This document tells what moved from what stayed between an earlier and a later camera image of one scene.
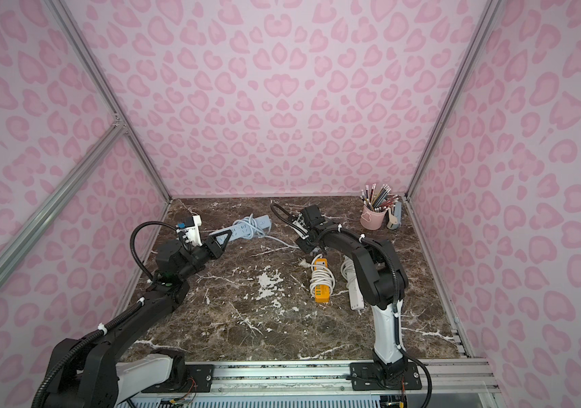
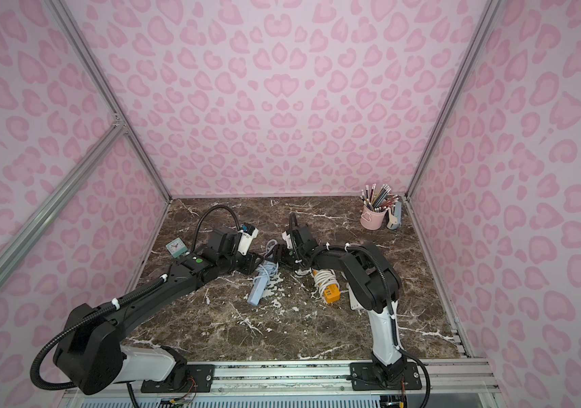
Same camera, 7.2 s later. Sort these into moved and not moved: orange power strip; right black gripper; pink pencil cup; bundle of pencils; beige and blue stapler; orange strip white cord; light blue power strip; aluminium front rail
Moved: orange power strip; light blue power strip; orange strip white cord; right black gripper
Not moved: bundle of pencils; aluminium front rail; pink pencil cup; beige and blue stapler
